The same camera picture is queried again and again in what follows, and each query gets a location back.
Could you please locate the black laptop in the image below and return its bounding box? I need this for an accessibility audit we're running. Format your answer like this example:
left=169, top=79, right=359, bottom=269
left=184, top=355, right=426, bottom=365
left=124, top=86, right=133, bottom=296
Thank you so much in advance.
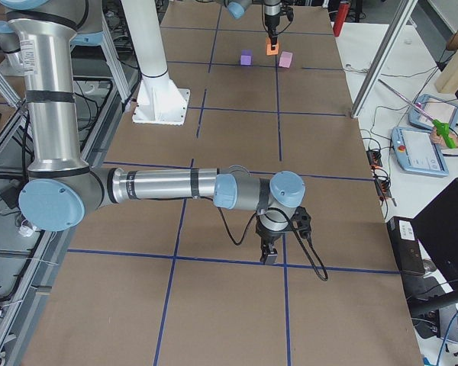
left=408, top=178, right=458, bottom=316

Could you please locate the black computer box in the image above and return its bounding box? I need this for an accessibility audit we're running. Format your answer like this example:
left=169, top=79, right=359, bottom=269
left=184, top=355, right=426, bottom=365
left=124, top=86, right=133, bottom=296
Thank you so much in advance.
left=387, top=217, right=425, bottom=277

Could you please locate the near teach pendant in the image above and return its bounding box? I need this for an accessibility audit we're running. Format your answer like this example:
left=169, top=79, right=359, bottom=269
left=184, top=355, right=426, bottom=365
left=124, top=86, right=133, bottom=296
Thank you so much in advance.
left=391, top=127, right=449, bottom=177

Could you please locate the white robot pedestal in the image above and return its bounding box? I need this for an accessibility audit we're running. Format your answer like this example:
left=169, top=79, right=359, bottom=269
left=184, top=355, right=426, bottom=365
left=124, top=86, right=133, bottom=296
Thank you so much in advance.
left=121, top=0, right=190, bottom=126

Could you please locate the far teach pendant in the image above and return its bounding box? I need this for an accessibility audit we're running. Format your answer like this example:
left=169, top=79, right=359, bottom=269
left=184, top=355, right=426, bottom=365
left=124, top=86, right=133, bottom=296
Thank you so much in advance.
left=408, top=94, right=458, bottom=131

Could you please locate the person's hand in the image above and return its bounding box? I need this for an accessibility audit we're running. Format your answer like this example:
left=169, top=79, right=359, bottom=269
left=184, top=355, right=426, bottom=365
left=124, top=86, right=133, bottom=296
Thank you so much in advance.
left=430, top=130, right=458, bottom=148

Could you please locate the black power adapter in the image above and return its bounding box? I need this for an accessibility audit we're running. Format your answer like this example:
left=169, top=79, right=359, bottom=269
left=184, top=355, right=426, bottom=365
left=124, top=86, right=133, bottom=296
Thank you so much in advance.
left=0, top=185, right=21, bottom=209

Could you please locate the blue network cable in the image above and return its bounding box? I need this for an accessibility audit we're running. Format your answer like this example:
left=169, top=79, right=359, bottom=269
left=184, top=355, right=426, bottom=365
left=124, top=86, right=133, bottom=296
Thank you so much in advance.
left=433, top=304, right=458, bottom=366

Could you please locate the red bottle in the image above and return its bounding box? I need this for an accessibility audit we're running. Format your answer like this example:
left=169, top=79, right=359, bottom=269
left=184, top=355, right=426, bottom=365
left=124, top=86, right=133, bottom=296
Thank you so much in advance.
left=333, top=1, right=350, bottom=37

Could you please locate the orange black connector strip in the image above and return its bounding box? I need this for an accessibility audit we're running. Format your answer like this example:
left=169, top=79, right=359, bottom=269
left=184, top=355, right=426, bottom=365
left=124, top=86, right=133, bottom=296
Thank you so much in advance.
left=366, top=149, right=395, bottom=205

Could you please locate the aluminium frame post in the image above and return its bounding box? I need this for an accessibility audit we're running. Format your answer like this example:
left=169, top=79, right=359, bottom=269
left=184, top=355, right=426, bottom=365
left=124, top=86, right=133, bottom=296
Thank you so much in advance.
left=350, top=0, right=418, bottom=118

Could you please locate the green grabber tool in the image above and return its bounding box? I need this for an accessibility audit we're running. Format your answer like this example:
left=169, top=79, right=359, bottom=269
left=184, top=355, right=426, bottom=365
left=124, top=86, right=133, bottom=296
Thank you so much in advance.
left=378, top=79, right=456, bottom=149

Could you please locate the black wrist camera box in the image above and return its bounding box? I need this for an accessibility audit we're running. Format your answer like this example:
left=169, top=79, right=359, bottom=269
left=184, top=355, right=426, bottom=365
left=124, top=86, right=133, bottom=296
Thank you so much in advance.
left=292, top=206, right=311, bottom=239

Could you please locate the pink foam block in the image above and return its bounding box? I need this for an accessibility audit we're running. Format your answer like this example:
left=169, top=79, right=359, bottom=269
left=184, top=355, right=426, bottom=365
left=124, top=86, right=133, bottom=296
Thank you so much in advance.
left=279, top=51, right=293, bottom=69

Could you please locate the purple foam block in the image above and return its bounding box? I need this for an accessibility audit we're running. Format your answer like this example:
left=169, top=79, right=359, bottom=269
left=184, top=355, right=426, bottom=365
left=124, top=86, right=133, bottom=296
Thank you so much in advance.
left=240, top=50, right=253, bottom=66

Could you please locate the teach pendant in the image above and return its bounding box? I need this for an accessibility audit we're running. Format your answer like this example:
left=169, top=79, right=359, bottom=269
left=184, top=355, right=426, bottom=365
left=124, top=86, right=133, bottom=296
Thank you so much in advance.
left=391, top=127, right=449, bottom=177
left=408, top=94, right=458, bottom=131

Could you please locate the orange foam block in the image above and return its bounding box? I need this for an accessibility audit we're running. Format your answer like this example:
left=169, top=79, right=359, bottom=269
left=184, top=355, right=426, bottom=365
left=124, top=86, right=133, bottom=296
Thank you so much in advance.
left=266, top=38, right=279, bottom=56

